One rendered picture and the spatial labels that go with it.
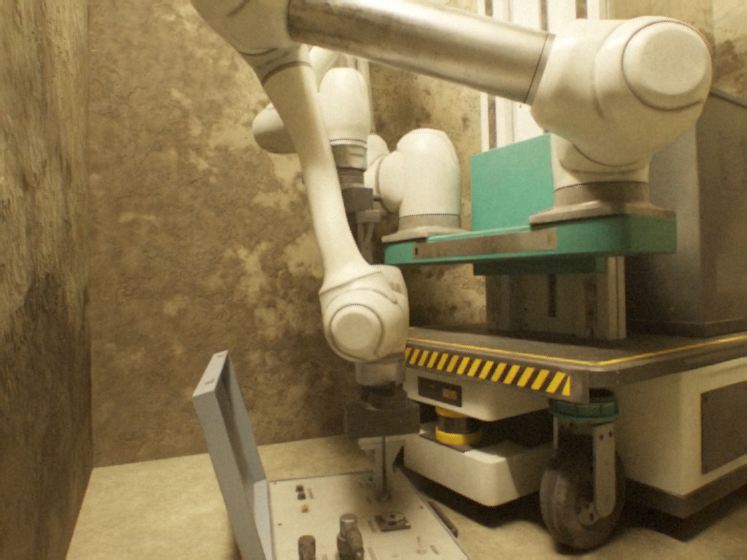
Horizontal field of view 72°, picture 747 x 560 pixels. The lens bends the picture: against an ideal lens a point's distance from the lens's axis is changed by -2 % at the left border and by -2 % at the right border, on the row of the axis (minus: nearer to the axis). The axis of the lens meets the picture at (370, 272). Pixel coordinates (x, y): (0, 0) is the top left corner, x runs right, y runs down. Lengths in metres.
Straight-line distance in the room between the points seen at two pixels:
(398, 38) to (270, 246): 0.83
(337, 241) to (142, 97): 0.87
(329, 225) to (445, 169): 0.54
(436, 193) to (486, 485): 0.65
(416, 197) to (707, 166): 0.61
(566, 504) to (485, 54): 0.68
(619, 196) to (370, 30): 0.47
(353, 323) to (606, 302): 0.60
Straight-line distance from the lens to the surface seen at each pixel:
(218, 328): 1.45
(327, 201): 0.82
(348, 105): 1.07
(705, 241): 1.24
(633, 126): 0.74
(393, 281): 0.89
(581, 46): 0.76
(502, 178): 1.26
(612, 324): 1.14
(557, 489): 0.92
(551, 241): 0.95
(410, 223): 1.25
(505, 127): 1.34
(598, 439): 0.93
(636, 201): 0.94
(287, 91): 0.98
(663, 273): 1.25
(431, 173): 1.26
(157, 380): 1.46
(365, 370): 0.91
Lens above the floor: 0.45
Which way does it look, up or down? 1 degrees up
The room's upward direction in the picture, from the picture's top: 1 degrees counter-clockwise
